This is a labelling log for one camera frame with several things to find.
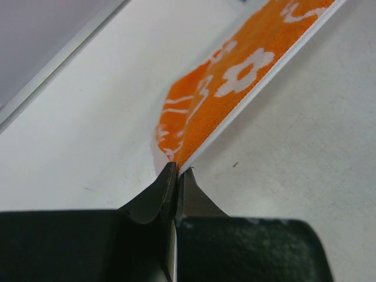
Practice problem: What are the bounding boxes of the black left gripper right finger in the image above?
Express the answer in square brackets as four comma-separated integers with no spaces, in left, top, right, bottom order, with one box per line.
[175,170,333,281]

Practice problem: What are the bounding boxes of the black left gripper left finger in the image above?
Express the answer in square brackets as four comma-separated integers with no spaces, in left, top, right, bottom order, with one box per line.
[1,162,177,281]

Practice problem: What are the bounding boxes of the orange flower pattern towel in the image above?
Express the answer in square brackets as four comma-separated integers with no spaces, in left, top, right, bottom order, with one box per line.
[152,1,342,173]

